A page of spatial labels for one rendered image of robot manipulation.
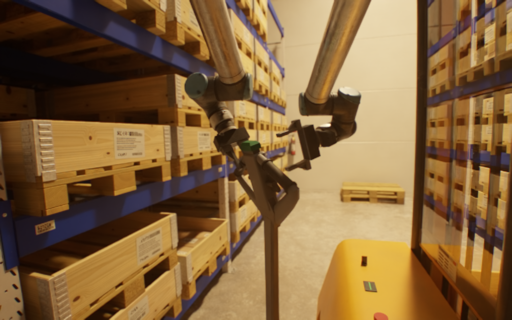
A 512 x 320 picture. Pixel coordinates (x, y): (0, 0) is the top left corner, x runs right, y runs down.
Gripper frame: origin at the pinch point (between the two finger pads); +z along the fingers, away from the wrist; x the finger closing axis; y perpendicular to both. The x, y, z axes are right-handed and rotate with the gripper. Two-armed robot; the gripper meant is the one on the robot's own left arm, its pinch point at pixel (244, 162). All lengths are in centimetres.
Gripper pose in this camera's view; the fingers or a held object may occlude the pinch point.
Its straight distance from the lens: 95.7
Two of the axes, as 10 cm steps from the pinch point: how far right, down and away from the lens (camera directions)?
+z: 4.6, 8.5, -2.5
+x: 8.5, -3.4, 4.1
